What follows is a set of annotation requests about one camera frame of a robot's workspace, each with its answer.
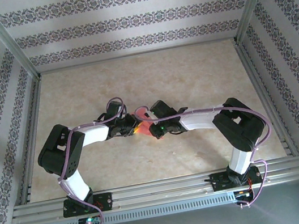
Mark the wide aluminium mounting rail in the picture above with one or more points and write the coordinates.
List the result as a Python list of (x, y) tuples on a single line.
[(162, 190)]

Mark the aluminium table edge rail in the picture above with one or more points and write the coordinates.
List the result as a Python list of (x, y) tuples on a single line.
[(254, 77), (34, 114)]

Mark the circuit board green light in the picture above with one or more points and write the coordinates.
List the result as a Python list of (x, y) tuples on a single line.
[(88, 221)]

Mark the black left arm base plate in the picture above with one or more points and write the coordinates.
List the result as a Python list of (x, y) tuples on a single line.
[(105, 201)]

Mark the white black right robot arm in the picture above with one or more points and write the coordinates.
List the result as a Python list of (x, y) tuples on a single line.
[(238, 128)]

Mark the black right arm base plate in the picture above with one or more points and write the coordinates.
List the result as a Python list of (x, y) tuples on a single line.
[(220, 182)]

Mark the pink paper sheet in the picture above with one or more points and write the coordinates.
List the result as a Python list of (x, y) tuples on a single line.
[(144, 127)]

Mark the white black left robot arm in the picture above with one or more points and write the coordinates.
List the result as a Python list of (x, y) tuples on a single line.
[(94, 135)]

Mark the thin aluminium wall strip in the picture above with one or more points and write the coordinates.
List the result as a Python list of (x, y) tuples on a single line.
[(137, 54)]

